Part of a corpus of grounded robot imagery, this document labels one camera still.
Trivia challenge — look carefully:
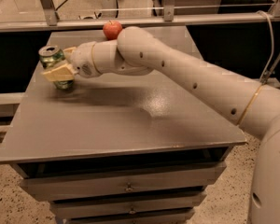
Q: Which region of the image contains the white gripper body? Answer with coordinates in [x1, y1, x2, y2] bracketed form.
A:
[71, 42, 98, 78]

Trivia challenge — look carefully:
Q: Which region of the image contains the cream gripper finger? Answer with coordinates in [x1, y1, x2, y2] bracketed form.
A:
[42, 62, 77, 82]
[63, 47, 77, 62]

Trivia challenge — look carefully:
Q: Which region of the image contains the green soda can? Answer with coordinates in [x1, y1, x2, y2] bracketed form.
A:
[38, 45, 74, 90]

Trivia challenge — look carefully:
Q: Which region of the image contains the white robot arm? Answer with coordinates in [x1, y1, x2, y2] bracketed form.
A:
[43, 27, 280, 224]

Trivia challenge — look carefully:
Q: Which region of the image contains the red apple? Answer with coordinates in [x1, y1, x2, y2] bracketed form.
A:
[103, 21, 122, 40]

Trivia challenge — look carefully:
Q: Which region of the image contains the top grey drawer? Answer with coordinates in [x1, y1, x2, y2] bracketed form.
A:
[21, 161, 226, 201]

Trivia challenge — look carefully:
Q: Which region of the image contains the grey drawer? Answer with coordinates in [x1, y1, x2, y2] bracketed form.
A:
[21, 161, 226, 201]
[50, 191, 206, 218]
[68, 208, 194, 224]

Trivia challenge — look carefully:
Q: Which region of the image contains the middle grey drawer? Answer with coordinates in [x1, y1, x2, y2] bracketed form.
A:
[50, 191, 206, 218]

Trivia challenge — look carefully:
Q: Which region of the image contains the bottom grey drawer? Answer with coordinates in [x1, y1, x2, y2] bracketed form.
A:
[68, 208, 194, 224]

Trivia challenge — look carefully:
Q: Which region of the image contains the white cable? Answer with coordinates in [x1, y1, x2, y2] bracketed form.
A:
[256, 10, 276, 79]

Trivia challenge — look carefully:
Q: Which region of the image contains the metal railing frame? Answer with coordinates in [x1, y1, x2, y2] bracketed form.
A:
[0, 0, 280, 33]

